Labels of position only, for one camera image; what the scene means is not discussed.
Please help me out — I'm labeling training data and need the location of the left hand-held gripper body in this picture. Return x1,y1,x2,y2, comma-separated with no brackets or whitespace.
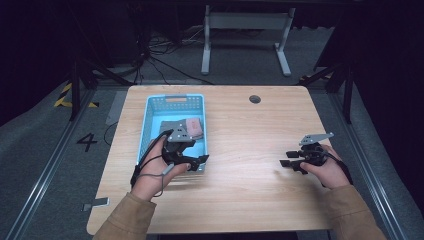
161,128,197,166

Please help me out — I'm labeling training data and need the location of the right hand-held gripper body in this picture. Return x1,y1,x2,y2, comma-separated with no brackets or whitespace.
297,132,335,168

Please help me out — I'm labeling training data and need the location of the grey and pink knit glove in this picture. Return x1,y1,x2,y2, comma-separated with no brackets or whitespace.
159,117,205,141

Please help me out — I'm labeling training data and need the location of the light blue plastic basket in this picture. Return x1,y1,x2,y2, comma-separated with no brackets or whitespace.
137,93,209,173

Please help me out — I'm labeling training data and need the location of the person's right hand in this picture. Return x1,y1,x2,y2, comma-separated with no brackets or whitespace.
299,144,352,191

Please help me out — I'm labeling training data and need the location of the person's left hand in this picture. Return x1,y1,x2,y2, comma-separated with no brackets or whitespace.
131,136,193,202

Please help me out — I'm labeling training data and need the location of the black metal stand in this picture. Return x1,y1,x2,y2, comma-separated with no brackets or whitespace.
68,59,135,122
298,62,355,125

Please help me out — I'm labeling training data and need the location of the grey tape strip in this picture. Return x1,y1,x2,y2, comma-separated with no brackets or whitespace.
81,196,111,213

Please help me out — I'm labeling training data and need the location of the yellow and black floor tape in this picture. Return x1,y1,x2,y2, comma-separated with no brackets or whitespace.
53,82,100,109

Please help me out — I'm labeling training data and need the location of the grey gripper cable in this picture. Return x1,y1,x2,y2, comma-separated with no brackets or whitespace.
139,163,176,198

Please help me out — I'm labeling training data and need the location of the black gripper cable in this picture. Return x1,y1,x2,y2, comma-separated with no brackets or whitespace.
129,129,174,188

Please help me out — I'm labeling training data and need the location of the bundle of black floor cables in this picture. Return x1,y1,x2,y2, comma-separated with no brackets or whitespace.
131,25,215,86

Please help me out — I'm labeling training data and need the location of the white metal desk frame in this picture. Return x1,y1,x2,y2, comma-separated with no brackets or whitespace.
200,4,297,78

